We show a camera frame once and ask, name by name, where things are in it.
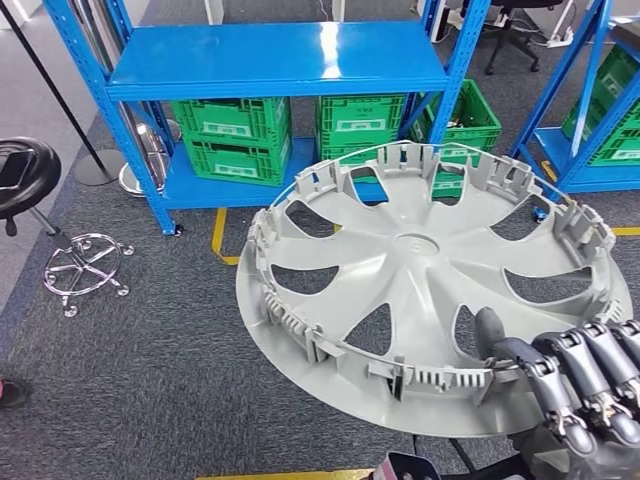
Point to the black office chair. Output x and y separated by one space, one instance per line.
511 30

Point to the blue metal shelf rack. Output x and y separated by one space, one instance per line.
275 56
555 149

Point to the white power strip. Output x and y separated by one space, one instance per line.
560 38

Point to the grey plastic wheel hubcap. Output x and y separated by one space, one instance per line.
415 291

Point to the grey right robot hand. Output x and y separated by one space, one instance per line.
600 371

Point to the black smartphone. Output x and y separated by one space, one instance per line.
15 171

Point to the black pole stand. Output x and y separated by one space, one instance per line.
100 169

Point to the person's foot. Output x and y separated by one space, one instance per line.
12 394

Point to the black stool chrome base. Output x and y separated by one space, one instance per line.
47 166

